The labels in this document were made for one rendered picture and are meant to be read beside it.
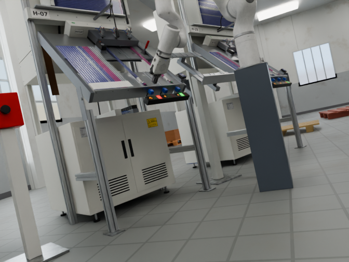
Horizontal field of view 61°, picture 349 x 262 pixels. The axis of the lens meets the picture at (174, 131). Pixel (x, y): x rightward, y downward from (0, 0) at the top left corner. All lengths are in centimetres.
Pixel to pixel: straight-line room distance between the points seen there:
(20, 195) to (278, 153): 131
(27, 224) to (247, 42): 146
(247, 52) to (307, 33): 987
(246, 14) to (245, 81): 37
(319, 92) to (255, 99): 971
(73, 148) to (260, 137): 109
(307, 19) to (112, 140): 1032
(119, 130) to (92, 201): 48
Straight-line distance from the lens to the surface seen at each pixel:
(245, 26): 181
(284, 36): 1159
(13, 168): 156
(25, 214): 158
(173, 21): 171
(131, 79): 185
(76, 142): 185
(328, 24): 1172
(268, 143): 173
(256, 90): 172
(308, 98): 1136
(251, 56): 178
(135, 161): 204
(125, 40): 224
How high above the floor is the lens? 45
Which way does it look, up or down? level
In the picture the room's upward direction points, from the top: 12 degrees counter-clockwise
